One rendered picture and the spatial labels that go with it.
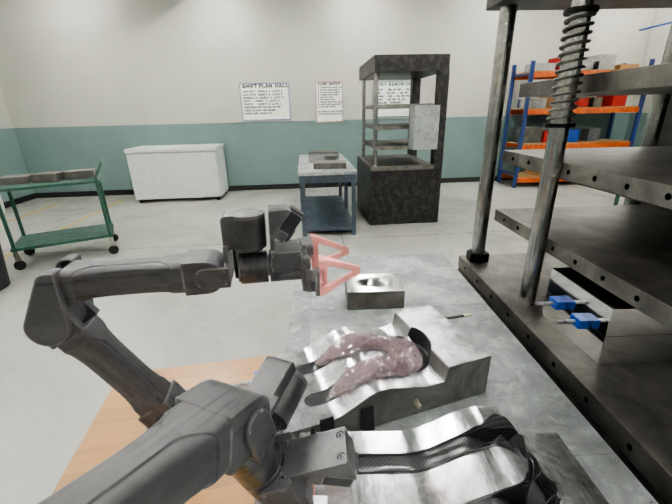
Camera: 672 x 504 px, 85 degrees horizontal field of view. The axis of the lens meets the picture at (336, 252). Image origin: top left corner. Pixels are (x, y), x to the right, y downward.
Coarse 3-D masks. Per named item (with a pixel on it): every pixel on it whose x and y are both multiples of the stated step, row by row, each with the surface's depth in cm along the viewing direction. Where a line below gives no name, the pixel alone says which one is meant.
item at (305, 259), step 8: (304, 256) 60; (304, 264) 60; (280, 272) 62; (288, 272) 63; (296, 272) 63; (304, 272) 61; (272, 280) 64; (280, 280) 64; (304, 280) 61; (304, 288) 62
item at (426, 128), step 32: (384, 64) 427; (416, 64) 430; (448, 64) 433; (416, 96) 552; (384, 128) 462; (416, 128) 433; (384, 160) 523; (416, 160) 515; (384, 192) 482; (416, 192) 485; (384, 224) 498
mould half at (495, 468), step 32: (448, 416) 68; (480, 416) 66; (384, 448) 66; (416, 448) 66; (544, 448) 68; (384, 480) 60; (416, 480) 60; (448, 480) 58; (480, 480) 56; (512, 480) 54; (576, 480) 62
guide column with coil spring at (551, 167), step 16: (576, 0) 99; (592, 0) 98; (576, 48) 102; (560, 64) 107; (576, 64) 104; (560, 80) 107; (576, 80) 105; (560, 96) 108; (560, 112) 109; (560, 128) 110; (560, 144) 111; (544, 160) 116; (560, 160) 113; (544, 176) 116; (544, 192) 117; (544, 208) 119; (544, 224) 121; (544, 240) 123; (528, 256) 127; (528, 272) 128; (528, 288) 129; (528, 304) 131
